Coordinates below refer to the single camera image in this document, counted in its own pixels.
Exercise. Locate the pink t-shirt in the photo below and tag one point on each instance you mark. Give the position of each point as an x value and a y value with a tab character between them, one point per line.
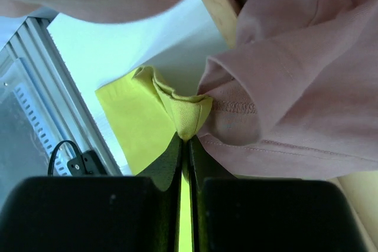
295	98

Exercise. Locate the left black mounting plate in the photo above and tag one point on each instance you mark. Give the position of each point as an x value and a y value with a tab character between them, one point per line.
83	163

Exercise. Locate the wooden clothes rack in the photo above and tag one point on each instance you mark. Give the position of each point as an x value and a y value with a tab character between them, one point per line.
360	188

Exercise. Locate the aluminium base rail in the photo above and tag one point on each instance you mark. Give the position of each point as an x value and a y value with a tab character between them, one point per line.
33	47

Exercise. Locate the slotted cable duct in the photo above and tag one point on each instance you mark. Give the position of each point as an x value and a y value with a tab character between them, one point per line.
36	134

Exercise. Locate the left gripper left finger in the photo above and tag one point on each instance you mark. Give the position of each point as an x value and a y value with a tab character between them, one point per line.
97	213

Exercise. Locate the yellow-green trousers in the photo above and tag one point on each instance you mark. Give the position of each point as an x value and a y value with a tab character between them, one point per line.
145	112

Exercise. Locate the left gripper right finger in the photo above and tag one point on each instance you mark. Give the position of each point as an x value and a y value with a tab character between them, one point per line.
233	214

